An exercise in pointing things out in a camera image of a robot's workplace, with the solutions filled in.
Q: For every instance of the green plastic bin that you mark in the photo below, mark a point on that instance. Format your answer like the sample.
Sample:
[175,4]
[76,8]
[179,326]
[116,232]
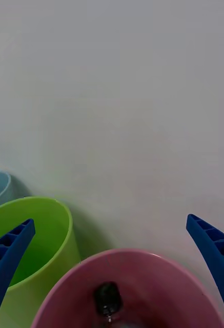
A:
[52,246]

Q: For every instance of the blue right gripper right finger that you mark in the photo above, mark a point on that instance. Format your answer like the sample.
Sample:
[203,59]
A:
[219,256]

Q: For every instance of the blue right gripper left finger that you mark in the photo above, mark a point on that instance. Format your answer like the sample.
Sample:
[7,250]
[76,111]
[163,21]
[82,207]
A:
[6,266]

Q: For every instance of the pink plastic bin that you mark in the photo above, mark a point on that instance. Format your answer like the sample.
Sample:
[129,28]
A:
[155,287]

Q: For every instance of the small dark plastic bottle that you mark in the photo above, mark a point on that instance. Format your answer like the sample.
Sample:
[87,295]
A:
[108,298]

